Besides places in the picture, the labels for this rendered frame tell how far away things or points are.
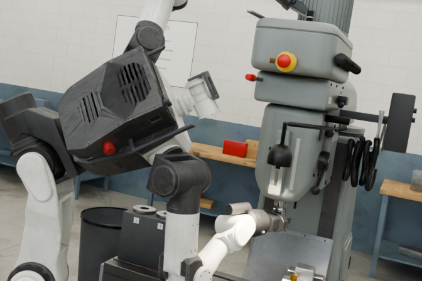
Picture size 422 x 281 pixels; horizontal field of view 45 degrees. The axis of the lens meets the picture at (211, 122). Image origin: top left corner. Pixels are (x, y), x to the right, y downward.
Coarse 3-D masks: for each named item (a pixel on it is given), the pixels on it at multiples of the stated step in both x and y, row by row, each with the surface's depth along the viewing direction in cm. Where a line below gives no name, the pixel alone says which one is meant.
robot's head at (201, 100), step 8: (200, 80) 145; (192, 88) 146; (200, 88) 145; (184, 96) 147; (192, 96) 147; (200, 96) 145; (208, 96) 146; (184, 104) 145; (192, 104) 146; (200, 104) 145; (208, 104) 145; (216, 104) 147; (200, 112) 145; (208, 112) 145
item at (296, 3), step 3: (294, 0) 167; (297, 0) 167; (291, 3) 168; (294, 3) 167; (297, 3) 167; (300, 3) 167; (291, 6) 168; (294, 6) 167; (297, 6) 167; (300, 6) 167; (303, 6) 167; (297, 9) 168; (300, 9) 167; (303, 9) 167; (306, 9) 167; (303, 12) 167; (306, 12) 167
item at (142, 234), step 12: (132, 216) 192; (144, 216) 191; (156, 216) 192; (132, 228) 192; (144, 228) 191; (156, 228) 189; (120, 240) 194; (132, 240) 193; (144, 240) 191; (156, 240) 189; (120, 252) 194; (132, 252) 193; (144, 252) 191; (156, 252) 189; (144, 264) 191; (156, 264) 190
